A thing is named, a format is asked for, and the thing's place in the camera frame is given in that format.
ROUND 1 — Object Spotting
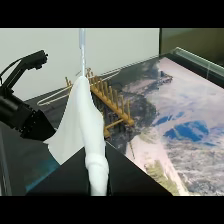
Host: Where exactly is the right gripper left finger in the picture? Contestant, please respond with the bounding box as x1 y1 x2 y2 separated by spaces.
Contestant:
25 145 92 197

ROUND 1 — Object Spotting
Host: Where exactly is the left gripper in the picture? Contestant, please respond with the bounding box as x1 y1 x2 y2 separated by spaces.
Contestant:
0 86 57 142

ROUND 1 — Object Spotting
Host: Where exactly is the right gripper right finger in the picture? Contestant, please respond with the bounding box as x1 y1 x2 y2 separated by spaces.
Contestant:
105 142 173 197

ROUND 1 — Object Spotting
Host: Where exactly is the white garment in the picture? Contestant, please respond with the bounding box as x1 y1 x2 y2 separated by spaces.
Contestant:
43 75 110 197

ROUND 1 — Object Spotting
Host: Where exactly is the brown wooden peg rack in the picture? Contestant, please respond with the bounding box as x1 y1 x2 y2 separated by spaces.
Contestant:
64 67 136 139

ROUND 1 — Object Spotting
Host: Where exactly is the black cable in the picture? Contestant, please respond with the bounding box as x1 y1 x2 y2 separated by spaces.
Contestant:
0 58 24 84

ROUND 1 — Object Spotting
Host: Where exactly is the silver frame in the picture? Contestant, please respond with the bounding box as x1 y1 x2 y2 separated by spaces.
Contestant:
171 46 224 80

